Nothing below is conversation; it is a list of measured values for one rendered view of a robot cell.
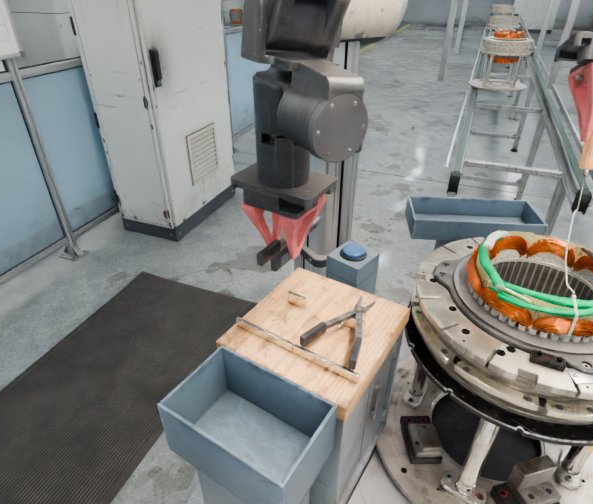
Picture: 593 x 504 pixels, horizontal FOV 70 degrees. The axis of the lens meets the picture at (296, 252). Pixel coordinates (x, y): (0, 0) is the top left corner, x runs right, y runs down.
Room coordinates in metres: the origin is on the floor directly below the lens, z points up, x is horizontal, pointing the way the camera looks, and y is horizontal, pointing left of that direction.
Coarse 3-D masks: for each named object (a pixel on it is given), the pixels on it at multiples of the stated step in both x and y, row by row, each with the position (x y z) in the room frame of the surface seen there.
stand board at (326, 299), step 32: (288, 288) 0.51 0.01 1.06; (320, 288) 0.51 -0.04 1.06; (352, 288) 0.51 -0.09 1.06; (256, 320) 0.44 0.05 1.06; (288, 320) 0.44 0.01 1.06; (320, 320) 0.44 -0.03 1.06; (384, 320) 0.44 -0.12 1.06; (256, 352) 0.38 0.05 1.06; (288, 352) 0.38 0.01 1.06; (320, 352) 0.38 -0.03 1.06; (384, 352) 0.38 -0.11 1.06; (320, 384) 0.33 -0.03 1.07; (352, 384) 0.33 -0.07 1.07
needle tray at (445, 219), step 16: (416, 208) 0.83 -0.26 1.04; (432, 208) 0.82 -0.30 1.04; (448, 208) 0.82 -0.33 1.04; (464, 208) 0.82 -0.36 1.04; (480, 208) 0.81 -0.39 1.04; (496, 208) 0.81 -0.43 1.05; (512, 208) 0.81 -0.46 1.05; (528, 208) 0.79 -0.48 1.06; (416, 224) 0.72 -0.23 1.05; (432, 224) 0.72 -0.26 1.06; (448, 224) 0.72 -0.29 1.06; (464, 224) 0.72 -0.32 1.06; (480, 224) 0.71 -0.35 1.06; (496, 224) 0.71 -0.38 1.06; (512, 224) 0.71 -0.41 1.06; (528, 224) 0.71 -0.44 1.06; (544, 224) 0.71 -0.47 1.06; (448, 240) 0.72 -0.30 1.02
